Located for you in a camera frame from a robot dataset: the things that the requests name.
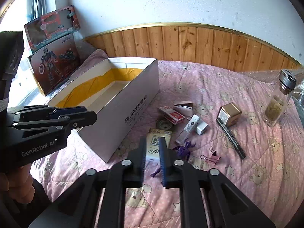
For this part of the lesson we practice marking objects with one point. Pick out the clear plastic sheet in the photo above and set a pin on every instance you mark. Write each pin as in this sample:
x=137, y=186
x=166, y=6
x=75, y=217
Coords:
x=261, y=76

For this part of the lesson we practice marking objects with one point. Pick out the tissue packet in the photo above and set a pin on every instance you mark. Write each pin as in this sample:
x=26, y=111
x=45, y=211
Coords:
x=154, y=142

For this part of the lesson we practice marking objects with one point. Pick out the robot figure toy box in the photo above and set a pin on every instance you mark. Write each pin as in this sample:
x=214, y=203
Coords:
x=52, y=66

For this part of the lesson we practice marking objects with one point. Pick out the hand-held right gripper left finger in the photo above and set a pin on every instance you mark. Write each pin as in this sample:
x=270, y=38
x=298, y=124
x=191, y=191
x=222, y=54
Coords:
x=143, y=156

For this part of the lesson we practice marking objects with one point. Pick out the glass bottle with metal lid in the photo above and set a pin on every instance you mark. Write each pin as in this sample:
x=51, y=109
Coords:
x=275, y=106

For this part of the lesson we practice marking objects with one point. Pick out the white cardboard box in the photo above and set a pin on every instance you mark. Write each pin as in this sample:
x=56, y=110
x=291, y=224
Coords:
x=133, y=114

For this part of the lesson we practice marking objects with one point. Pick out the pink binder clip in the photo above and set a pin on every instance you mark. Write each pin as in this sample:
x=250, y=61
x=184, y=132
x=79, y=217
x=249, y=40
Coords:
x=215, y=160

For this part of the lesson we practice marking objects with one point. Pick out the large red staple box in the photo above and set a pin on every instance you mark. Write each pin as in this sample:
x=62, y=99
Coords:
x=175, y=118

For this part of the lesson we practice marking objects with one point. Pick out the green tape roll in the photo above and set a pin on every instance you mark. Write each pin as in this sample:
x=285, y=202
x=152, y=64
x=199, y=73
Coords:
x=158, y=124

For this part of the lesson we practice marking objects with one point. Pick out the black marker pen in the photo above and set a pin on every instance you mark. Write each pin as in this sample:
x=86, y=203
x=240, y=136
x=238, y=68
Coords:
x=229, y=136

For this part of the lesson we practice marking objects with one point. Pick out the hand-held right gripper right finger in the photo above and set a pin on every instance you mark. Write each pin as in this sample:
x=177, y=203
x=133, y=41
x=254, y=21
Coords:
x=162, y=156

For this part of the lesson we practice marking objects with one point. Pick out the person's left hand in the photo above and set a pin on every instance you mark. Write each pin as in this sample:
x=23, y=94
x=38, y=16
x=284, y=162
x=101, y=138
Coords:
x=16, y=185

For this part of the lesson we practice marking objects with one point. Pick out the red toy package box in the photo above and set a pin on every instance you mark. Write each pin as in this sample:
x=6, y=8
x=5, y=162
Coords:
x=54, y=26

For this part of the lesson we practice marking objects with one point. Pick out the pink printed blanket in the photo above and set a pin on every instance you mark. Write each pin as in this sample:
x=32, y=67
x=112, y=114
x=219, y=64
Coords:
x=261, y=147

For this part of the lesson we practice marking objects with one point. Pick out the white charger plug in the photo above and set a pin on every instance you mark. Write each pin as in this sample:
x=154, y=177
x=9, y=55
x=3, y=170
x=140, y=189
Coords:
x=201, y=128

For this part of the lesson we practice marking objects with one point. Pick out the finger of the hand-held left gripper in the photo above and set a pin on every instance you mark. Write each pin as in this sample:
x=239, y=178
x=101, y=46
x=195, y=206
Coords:
x=80, y=120
x=71, y=110

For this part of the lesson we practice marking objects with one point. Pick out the pink stapler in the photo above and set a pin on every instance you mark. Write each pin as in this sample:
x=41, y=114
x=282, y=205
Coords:
x=184, y=108

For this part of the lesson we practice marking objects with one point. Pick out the window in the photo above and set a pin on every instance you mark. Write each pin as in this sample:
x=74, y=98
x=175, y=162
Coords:
x=35, y=4

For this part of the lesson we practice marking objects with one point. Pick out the gold tin box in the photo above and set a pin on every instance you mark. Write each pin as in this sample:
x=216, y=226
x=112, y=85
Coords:
x=231, y=115

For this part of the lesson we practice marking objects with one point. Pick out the purple toy figure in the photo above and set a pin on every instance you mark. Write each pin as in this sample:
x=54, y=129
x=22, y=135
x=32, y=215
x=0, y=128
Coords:
x=184, y=150

